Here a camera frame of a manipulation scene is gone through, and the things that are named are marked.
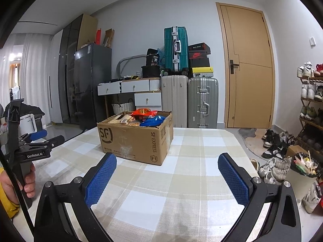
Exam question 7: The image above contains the person's left hand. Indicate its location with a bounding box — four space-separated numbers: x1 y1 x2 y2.
0 163 36 206

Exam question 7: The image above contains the wooden door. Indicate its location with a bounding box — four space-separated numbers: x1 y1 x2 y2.
216 2 276 129

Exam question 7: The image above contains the pile of sneakers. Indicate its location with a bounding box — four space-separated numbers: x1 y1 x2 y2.
250 128 323 213

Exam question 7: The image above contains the woven laundry basket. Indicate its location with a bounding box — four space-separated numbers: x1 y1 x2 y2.
112 100 135 115

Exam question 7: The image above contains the white curtain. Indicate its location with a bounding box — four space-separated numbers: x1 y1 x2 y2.
20 34 52 129

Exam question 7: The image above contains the dark cloth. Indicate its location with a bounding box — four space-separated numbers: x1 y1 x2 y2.
19 104 46 118

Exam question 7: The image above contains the yellow shoe box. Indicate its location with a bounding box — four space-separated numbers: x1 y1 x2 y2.
192 67 215 78

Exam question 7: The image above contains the dark grey fridge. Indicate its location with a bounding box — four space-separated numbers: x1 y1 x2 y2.
74 43 112 130

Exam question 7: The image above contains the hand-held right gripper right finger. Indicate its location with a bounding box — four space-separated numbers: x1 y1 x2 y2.
217 152 303 242

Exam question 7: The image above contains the blue cookie packet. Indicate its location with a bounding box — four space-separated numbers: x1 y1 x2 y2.
139 115 167 128

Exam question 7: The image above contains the clear cracker packet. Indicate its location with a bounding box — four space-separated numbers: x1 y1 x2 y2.
108 114 135 125

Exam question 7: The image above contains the small brown carton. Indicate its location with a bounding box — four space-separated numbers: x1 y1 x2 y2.
285 145 309 158

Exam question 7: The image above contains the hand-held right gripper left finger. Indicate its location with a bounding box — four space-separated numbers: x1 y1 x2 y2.
33 152 118 242

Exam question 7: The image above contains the white appliance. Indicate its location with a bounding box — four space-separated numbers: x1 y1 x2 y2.
19 113 42 134

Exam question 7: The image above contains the checked tablecloth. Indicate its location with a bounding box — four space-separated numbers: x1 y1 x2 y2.
33 126 260 242

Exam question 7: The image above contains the shoe rack with shoes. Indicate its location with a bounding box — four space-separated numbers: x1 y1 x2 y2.
296 61 323 147

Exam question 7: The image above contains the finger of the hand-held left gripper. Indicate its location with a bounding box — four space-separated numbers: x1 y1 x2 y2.
19 130 48 143
24 135 65 152

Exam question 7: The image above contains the wooden shoe rack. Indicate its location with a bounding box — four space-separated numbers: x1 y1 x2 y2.
298 76 323 154

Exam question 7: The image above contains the brown cardboard box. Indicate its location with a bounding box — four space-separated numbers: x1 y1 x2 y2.
97 110 174 166

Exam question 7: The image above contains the flat brown cardboard carton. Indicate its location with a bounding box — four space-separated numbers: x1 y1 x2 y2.
102 28 115 48

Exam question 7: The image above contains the cream suitcase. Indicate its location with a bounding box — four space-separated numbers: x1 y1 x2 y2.
161 75 189 128

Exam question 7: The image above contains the silver suitcase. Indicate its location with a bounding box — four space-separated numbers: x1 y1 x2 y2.
187 77 219 129

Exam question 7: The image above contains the person's left forearm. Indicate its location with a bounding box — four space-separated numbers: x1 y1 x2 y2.
0 192 21 218

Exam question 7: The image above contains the trash bin with white liner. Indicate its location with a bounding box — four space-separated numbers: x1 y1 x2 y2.
284 151 320 204

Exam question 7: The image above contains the teal suitcase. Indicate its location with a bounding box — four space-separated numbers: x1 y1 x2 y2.
164 26 190 75

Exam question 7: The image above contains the tall dark glass cabinet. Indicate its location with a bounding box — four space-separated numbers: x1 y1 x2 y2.
59 14 98 125

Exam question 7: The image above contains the white desk with drawers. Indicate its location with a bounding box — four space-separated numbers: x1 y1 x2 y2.
98 78 162 118

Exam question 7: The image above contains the red cone chips bag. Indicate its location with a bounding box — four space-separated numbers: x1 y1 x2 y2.
131 108 158 120

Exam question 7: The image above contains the black storage box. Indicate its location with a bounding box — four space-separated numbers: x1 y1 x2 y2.
141 66 161 78

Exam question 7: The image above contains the plain black shoe box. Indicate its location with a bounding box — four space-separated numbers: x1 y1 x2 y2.
189 58 210 68

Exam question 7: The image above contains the black printed bag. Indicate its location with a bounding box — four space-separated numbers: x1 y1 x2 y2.
146 48 161 67

